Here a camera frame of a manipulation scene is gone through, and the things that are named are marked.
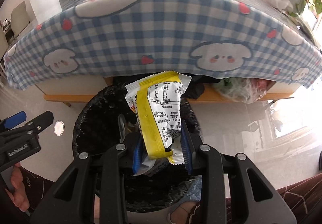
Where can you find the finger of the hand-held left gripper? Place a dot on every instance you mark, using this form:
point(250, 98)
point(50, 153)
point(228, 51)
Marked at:
point(42, 121)
point(15, 119)

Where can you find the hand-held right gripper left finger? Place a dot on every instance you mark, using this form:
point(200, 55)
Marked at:
point(137, 161)

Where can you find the round floor drain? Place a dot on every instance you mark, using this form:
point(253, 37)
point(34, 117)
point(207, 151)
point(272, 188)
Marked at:
point(59, 128)

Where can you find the black plastic bag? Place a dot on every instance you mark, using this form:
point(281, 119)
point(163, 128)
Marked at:
point(193, 90)

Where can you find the person's left hand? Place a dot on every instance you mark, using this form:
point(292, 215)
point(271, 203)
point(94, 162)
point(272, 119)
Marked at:
point(18, 188)

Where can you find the white yellow snack wrapper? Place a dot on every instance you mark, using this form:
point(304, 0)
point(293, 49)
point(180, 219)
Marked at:
point(156, 103)

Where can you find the trash bin with black bag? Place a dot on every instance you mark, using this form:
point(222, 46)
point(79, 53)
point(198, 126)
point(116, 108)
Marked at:
point(100, 118)

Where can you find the person's maroon plaid pants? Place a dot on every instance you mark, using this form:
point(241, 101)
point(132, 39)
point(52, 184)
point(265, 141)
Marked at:
point(301, 196)

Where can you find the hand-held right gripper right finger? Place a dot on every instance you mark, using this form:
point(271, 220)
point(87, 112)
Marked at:
point(187, 148)

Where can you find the clear filled plastic bag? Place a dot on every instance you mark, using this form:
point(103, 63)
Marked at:
point(239, 90)

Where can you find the blue checked bear tablecloth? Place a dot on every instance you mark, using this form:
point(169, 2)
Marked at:
point(151, 28)

